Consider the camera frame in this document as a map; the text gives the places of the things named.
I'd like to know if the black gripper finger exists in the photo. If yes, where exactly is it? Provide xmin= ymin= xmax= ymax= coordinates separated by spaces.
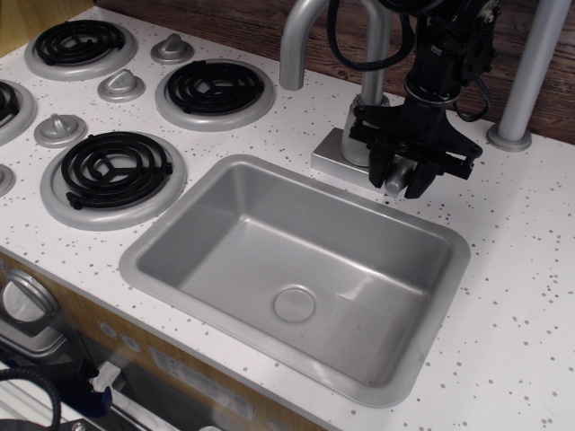
xmin=404 ymin=162 xmax=442 ymax=198
xmin=368 ymin=137 xmax=396 ymax=189

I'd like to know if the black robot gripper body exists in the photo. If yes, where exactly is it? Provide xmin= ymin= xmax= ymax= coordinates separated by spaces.
xmin=350 ymin=83 xmax=482 ymax=180

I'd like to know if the silver faucet lever handle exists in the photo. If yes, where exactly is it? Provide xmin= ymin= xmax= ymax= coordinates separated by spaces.
xmin=385 ymin=156 xmax=417 ymax=195

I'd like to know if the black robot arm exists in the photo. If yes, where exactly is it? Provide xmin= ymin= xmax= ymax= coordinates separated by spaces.
xmin=350 ymin=1 xmax=500 ymax=198

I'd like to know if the silver toy faucet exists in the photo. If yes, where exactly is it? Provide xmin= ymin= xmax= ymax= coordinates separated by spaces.
xmin=279 ymin=1 xmax=392 ymax=189

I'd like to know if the grey support pole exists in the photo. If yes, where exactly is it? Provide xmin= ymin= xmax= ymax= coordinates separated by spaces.
xmin=487 ymin=0 xmax=571 ymax=153

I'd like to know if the grey toy sink basin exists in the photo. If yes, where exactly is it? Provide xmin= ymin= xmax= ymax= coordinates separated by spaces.
xmin=119 ymin=154 xmax=471 ymax=408

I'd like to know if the back right stove burner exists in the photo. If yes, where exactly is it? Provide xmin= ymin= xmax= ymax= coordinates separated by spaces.
xmin=155 ymin=59 xmax=275 ymax=132

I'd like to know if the silver stove knob back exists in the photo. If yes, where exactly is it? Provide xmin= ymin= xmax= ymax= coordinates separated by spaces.
xmin=150 ymin=33 xmax=194 ymax=65

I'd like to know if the silver stove knob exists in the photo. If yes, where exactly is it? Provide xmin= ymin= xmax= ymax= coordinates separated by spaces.
xmin=97 ymin=69 xmax=146 ymax=103
xmin=34 ymin=114 xmax=87 ymax=148
xmin=150 ymin=33 xmax=194 ymax=65

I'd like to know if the silver stove knob middle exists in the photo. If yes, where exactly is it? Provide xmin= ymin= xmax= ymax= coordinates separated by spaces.
xmin=97 ymin=69 xmax=146 ymax=103

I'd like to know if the front right stove burner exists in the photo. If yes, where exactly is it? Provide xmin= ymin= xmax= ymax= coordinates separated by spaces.
xmin=40 ymin=132 xmax=187 ymax=231

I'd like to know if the back left stove burner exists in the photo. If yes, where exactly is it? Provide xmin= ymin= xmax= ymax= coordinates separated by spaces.
xmin=24 ymin=20 xmax=137 ymax=82

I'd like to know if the silver stove knob front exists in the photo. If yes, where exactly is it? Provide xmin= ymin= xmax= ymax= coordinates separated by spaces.
xmin=34 ymin=114 xmax=87 ymax=148

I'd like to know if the silver oven dial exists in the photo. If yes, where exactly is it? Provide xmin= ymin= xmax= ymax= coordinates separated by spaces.
xmin=1 ymin=269 xmax=59 ymax=336

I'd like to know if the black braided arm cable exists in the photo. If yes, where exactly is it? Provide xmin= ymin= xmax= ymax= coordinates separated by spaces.
xmin=326 ymin=0 xmax=417 ymax=73

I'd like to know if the black cable lower left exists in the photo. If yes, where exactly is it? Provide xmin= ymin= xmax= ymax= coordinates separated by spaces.
xmin=0 ymin=358 xmax=100 ymax=426

